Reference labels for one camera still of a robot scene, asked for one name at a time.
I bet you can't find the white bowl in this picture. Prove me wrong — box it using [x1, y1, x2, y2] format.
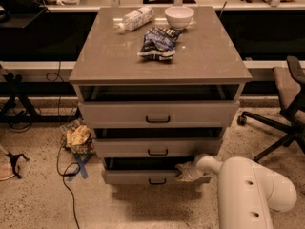
[165, 6, 194, 30]

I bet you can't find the grey drawer cabinet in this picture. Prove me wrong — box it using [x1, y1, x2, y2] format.
[69, 5, 253, 185]

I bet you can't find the grey top drawer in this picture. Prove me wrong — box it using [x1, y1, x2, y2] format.
[79, 101, 239, 128]

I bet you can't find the black tripod with white part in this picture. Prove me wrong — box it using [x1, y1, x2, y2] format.
[0, 144, 29, 178]

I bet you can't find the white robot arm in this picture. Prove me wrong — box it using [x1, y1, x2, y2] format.
[176, 154, 297, 229]

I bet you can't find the blue tape cross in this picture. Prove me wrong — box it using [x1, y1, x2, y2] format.
[67, 154, 93, 181]

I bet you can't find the black office chair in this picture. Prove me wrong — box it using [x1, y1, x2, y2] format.
[237, 56, 305, 162]

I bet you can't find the black floor cable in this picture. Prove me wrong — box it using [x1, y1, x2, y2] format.
[45, 60, 82, 229]

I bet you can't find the grey drawer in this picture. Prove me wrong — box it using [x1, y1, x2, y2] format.
[102, 156, 194, 185]
[93, 137, 222, 157]
[79, 101, 239, 128]

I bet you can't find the grey bottom drawer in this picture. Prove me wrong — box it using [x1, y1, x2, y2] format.
[102, 156, 194, 185]

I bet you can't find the black stand frame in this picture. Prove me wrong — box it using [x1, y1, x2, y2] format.
[0, 66, 81, 123]

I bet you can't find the clear plastic water bottle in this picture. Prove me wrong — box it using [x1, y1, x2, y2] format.
[114, 7, 153, 32]

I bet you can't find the grey middle drawer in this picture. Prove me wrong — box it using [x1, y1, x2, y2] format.
[93, 137, 222, 157]

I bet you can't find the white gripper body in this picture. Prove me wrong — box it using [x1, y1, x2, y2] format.
[181, 161, 204, 181]

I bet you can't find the blue chip bag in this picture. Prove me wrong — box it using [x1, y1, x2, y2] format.
[138, 27, 181, 61]

